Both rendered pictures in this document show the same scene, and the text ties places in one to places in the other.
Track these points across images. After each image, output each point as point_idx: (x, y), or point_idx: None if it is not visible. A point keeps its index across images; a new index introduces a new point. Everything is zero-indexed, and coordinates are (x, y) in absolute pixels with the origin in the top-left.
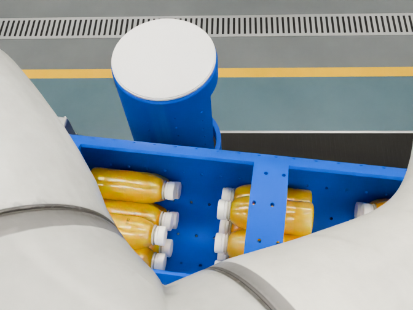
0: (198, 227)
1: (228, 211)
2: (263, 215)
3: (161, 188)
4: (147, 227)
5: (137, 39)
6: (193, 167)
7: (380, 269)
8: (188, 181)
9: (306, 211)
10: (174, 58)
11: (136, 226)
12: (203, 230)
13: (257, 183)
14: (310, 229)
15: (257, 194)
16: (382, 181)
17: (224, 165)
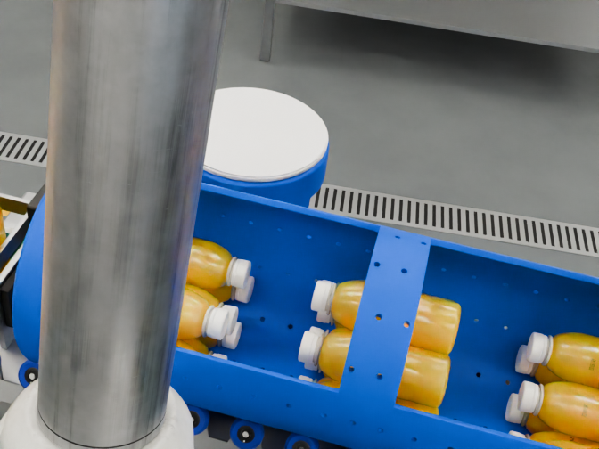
0: (266, 359)
1: (331, 294)
2: (389, 282)
3: (228, 264)
4: (201, 303)
5: (217, 104)
6: (278, 259)
7: None
8: (265, 283)
9: (450, 308)
10: (266, 134)
11: (185, 296)
12: (274, 363)
13: (385, 244)
14: (453, 335)
15: (382, 256)
16: (562, 316)
17: (326, 259)
